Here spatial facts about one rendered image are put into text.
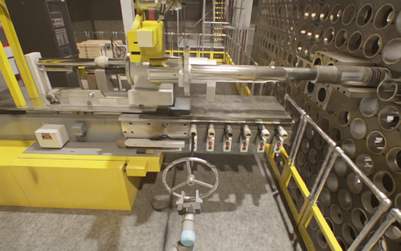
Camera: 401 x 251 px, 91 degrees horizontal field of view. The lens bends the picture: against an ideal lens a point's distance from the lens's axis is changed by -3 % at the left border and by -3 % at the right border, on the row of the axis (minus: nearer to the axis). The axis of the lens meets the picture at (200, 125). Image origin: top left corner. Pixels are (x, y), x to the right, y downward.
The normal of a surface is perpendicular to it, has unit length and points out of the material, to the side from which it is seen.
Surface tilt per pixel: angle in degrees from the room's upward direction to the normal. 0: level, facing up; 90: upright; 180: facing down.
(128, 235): 0
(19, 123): 90
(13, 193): 90
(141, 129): 90
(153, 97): 90
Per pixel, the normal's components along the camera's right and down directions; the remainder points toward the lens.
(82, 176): 0.00, 0.50
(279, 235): 0.03, -0.86
